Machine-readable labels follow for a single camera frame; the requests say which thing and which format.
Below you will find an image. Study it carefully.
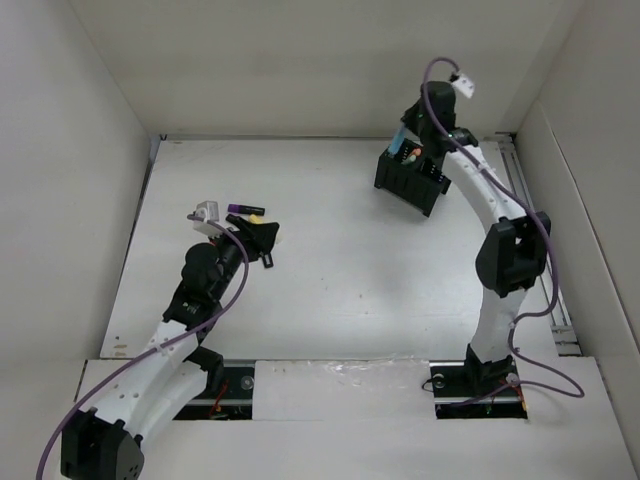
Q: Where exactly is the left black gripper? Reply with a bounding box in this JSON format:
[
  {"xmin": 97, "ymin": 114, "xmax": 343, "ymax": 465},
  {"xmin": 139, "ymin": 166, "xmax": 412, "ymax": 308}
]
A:
[{"xmin": 207, "ymin": 217, "xmax": 276, "ymax": 300}]

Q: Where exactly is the blue pastel highlighter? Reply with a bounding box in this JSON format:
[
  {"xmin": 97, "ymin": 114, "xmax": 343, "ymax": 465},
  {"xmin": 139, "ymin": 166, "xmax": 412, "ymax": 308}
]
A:
[{"xmin": 387, "ymin": 123, "xmax": 406, "ymax": 156}]

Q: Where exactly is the green pastel highlighter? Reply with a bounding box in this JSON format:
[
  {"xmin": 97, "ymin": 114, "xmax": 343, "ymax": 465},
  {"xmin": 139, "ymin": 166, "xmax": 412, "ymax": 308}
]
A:
[{"xmin": 402, "ymin": 154, "xmax": 417, "ymax": 166}]

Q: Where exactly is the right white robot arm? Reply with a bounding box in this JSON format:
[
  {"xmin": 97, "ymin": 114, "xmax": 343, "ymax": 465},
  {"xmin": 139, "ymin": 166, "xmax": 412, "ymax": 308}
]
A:
[{"xmin": 402, "ymin": 81, "xmax": 547, "ymax": 397}]

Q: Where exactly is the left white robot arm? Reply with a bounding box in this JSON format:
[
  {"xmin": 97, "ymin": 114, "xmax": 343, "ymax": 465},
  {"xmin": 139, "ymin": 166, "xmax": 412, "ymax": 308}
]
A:
[{"xmin": 60, "ymin": 209, "xmax": 280, "ymax": 479}]

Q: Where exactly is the black green-capped highlighter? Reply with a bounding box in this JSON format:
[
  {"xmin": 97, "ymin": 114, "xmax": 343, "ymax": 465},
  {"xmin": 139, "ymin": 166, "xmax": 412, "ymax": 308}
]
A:
[{"xmin": 262, "ymin": 254, "xmax": 274, "ymax": 269}]

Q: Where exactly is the black purple-capped marker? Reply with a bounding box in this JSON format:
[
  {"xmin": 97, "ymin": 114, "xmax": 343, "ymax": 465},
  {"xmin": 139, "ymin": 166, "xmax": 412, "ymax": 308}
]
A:
[{"xmin": 227, "ymin": 203, "xmax": 266, "ymax": 216}]

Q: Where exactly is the black two-compartment organizer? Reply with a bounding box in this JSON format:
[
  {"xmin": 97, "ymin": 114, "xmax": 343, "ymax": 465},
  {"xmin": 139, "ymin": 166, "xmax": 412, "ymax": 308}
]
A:
[{"xmin": 374, "ymin": 139, "xmax": 451, "ymax": 217}]

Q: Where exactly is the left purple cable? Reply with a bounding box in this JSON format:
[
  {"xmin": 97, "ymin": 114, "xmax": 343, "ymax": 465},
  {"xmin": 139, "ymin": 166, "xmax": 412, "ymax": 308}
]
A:
[{"xmin": 34, "ymin": 211, "xmax": 250, "ymax": 480}]

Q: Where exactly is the purple cable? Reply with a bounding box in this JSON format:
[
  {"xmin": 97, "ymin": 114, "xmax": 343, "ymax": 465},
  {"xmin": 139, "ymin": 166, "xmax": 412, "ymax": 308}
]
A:
[
  {"xmin": 34, "ymin": 211, "xmax": 250, "ymax": 480},
  {"xmin": 421, "ymin": 57, "xmax": 586, "ymax": 407}
]

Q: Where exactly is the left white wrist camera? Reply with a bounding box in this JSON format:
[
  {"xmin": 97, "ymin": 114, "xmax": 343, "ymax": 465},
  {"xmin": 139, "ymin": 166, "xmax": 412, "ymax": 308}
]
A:
[{"xmin": 192, "ymin": 201, "xmax": 223, "ymax": 237}]

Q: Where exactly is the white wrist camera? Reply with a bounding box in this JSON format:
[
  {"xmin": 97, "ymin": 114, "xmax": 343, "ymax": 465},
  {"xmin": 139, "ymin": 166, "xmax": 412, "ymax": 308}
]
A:
[
  {"xmin": 192, "ymin": 201, "xmax": 223, "ymax": 237},
  {"xmin": 449, "ymin": 72, "xmax": 475, "ymax": 99}
]

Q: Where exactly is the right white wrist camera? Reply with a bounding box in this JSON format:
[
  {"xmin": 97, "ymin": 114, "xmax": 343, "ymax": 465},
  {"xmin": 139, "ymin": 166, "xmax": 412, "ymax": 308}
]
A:
[{"xmin": 449, "ymin": 72, "xmax": 475, "ymax": 99}]

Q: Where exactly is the aluminium side rail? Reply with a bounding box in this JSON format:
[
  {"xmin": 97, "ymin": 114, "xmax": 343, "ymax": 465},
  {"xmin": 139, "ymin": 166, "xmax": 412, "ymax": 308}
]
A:
[{"xmin": 489, "ymin": 135, "xmax": 581, "ymax": 357}]

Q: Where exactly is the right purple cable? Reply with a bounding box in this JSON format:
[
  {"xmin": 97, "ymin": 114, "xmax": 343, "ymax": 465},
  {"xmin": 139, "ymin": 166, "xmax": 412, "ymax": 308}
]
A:
[{"xmin": 421, "ymin": 57, "xmax": 586, "ymax": 407}]

